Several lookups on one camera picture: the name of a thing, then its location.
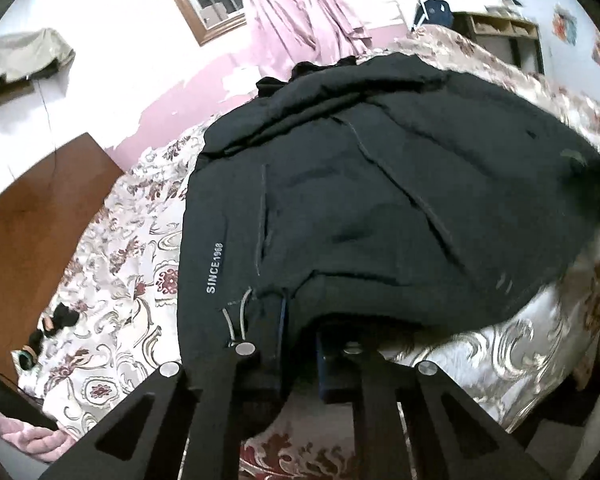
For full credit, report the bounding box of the black jacket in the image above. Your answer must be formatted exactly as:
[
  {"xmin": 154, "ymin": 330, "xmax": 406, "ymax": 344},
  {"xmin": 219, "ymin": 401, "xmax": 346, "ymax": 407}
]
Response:
[{"xmin": 176, "ymin": 52, "xmax": 600, "ymax": 361}]

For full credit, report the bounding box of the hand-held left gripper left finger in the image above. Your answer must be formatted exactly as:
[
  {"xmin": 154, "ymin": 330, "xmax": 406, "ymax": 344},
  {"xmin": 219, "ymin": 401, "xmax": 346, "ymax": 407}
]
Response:
[{"xmin": 45, "ymin": 296, "xmax": 287, "ymax": 480}]

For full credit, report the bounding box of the dark sock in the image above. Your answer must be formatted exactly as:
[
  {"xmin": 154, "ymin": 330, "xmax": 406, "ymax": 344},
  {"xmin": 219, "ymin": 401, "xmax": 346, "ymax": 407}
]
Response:
[
  {"xmin": 41, "ymin": 304, "xmax": 81, "ymax": 336},
  {"xmin": 12, "ymin": 331, "xmax": 45, "ymax": 372}
]

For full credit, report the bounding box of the wooden headboard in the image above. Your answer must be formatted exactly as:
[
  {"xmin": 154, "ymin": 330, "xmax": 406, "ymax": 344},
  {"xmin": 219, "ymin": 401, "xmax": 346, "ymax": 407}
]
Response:
[{"xmin": 0, "ymin": 132, "xmax": 127, "ymax": 386}]

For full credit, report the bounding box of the beige cloth cover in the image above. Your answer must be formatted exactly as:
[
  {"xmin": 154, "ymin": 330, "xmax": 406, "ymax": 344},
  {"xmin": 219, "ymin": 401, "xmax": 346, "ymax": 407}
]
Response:
[{"xmin": 0, "ymin": 27, "xmax": 76, "ymax": 106}]

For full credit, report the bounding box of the floral satin bedspread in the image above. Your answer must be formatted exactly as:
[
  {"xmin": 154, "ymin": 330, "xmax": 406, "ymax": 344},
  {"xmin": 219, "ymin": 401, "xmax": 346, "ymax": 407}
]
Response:
[{"xmin": 10, "ymin": 25, "xmax": 600, "ymax": 480}]

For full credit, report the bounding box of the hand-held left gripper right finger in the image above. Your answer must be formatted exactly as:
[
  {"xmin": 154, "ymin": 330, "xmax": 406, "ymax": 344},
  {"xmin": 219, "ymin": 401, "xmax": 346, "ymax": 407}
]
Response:
[{"xmin": 316, "ymin": 332, "xmax": 551, "ymax": 480}]

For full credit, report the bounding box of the pink fluffy cloth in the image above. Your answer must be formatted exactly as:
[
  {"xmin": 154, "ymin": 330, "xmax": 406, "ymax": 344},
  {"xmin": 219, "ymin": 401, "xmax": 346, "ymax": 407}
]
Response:
[{"xmin": 0, "ymin": 400, "xmax": 78, "ymax": 463}]

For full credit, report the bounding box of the pink curtain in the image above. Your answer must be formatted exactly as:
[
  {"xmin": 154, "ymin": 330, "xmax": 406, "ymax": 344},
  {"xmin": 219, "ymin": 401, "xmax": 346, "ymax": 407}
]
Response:
[
  {"xmin": 300, "ymin": 0, "xmax": 373, "ymax": 61},
  {"xmin": 237, "ymin": 0, "xmax": 326, "ymax": 78}
]

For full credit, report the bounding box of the black wall cable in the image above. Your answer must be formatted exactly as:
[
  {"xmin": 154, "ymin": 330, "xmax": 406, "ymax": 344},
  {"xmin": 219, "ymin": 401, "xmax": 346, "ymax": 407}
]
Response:
[{"xmin": 37, "ymin": 80, "xmax": 58, "ymax": 156}]

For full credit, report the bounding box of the dark blue backpack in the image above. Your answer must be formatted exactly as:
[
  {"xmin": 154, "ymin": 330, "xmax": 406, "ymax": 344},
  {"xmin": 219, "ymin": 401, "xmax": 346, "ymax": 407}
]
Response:
[{"xmin": 412, "ymin": 0, "xmax": 454, "ymax": 29}]

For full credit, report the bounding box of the wooden shelf unit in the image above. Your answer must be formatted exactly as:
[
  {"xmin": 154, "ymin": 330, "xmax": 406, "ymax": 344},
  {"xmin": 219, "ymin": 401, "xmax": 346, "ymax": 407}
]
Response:
[{"xmin": 452, "ymin": 10, "xmax": 546, "ymax": 77}]

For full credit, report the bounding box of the wooden framed barred window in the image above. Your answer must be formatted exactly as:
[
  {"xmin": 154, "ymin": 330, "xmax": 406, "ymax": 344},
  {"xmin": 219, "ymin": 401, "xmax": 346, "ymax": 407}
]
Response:
[{"xmin": 152, "ymin": 0, "xmax": 447, "ymax": 47}]

